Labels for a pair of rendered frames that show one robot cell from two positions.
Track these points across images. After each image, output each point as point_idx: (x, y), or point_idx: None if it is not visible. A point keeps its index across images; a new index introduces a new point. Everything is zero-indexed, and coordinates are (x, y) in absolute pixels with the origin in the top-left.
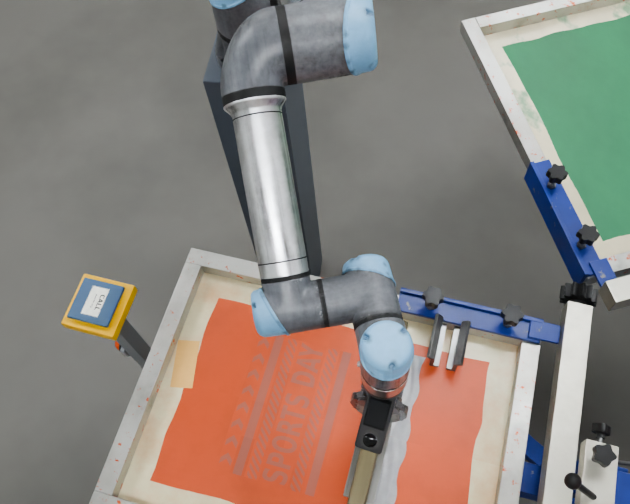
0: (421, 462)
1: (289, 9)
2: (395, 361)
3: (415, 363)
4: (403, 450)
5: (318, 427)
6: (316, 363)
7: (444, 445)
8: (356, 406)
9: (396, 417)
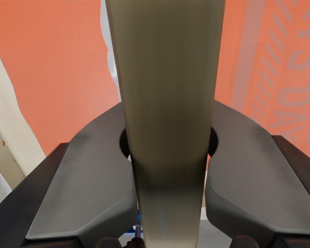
0: (69, 21)
1: None
2: None
3: None
4: (106, 33)
5: (268, 23)
6: (274, 122)
7: (49, 64)
8: (295, 170)
9: (71, 169)
